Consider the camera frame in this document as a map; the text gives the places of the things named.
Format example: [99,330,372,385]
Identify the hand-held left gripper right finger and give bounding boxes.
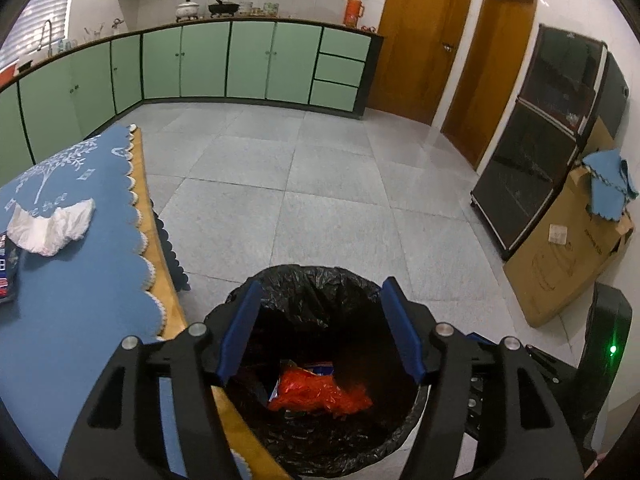
[381,276,586,480]

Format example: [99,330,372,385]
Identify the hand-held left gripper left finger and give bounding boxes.
[59,280,264,480]

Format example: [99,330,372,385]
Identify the black bag trash bin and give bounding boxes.
[204,265,431,478]

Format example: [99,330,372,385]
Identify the blue biscuit packet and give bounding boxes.
[272,360,334,401]

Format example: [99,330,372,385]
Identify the red plastic wrapper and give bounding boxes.
[268,366,373,417]

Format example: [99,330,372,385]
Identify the cardboard box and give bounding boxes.
[502,115,636,328]

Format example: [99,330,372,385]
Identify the blue tree print table mat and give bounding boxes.
[0,124,168,480]

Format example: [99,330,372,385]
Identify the blue cloth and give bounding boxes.
[582,149,640,221]

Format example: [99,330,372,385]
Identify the white crumpled tissue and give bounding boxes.
[6,198,96,257]

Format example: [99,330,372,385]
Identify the black glass cabinet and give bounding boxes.
[470,24,630,261]

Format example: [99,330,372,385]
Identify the dark blue snack wrapper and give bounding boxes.
[0,232,22,306]

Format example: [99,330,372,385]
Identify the green drawer unit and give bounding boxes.
[309,25,373,113]

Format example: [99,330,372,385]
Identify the green base cabinets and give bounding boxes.
[0,17,386,181]

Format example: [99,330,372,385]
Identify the plain wooden door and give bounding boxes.
[440,0,541,171]

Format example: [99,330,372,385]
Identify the glass jars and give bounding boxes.
[239,1,281,17]

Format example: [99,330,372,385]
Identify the red thermos flask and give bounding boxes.
[343,0,365,28]

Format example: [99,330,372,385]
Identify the utensil holders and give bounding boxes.
[82,17,126,41]

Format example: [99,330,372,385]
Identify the white window blind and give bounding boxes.
[17,0,81,53]

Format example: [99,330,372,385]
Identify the wooden door with handle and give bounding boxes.
[367,0,476,126]

